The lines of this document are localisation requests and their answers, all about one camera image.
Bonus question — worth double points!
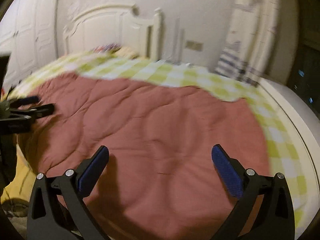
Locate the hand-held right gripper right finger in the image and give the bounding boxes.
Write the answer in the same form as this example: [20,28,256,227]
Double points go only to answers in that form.
[211,144,295,240]

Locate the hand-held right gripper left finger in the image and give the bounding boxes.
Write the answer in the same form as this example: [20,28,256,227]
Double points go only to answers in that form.
[26,145,110,240]

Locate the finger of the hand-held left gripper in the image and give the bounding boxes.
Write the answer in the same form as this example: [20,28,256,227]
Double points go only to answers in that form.
[24,104,55,118]
[15,95,40,107]

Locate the reddish-brown quilted blanket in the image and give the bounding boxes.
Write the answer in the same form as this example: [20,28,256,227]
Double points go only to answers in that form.
[16,75,272,240]

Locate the yellow cloth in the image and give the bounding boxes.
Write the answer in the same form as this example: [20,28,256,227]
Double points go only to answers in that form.
[0,142,38,205]

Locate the white wardrobe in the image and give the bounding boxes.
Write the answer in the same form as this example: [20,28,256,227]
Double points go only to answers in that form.
[0,0,62,88]

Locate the flower embroidered pillow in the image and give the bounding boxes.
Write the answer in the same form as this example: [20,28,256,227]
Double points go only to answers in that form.
[95,44,122,53]

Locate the white window bench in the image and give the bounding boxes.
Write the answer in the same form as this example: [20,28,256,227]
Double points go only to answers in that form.
[257,79,320,195]

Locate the white wooden headboard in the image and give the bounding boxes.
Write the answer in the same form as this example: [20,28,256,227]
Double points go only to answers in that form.
[62,4,163,60]

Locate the pale yellow pillow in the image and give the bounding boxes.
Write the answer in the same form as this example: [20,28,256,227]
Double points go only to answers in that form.
[120,46,138,57]

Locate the yellow checked bed sheet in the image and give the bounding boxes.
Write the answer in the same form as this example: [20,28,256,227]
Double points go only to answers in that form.
[7,50,308,228]

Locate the dark window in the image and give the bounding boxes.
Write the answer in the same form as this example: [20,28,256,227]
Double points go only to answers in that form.
[285,0,320,120]

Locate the printed striped curtain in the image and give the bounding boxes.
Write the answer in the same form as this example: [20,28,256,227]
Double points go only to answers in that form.
[215,0,279,86]

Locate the beige wall socket panel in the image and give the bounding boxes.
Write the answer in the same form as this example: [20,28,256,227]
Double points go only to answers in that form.
[185,40,203,51]

